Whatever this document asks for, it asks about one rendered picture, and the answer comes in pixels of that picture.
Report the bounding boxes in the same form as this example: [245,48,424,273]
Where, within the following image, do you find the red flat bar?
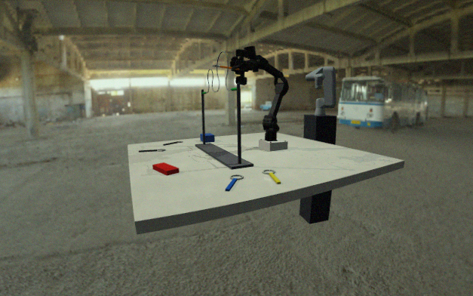
[152,162,179,175]

